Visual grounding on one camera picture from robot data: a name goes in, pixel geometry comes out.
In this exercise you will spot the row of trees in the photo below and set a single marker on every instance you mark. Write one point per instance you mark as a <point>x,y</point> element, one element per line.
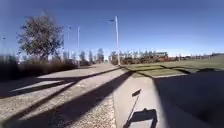
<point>99,56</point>

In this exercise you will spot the tall street lamp pole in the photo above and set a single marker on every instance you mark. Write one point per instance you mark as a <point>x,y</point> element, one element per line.
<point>117,43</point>

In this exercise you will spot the gravel strip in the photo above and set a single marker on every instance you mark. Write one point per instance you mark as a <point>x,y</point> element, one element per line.
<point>96,83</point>

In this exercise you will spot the row of bushes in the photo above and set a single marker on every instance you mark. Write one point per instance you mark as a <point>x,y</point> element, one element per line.
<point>140,59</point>

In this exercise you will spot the grey concrete path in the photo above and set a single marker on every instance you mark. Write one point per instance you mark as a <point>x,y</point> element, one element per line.
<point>143,96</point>

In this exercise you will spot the building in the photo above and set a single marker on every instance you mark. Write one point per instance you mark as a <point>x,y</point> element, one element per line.
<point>161,54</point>

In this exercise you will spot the large leafy tree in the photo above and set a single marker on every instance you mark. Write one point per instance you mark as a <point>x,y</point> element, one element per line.
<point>40,36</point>

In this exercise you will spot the dark hedge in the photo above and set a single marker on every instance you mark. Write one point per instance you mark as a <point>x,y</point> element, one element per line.
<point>33,69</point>

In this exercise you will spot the grass field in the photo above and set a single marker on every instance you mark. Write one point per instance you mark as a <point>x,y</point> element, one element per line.
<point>200,63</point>

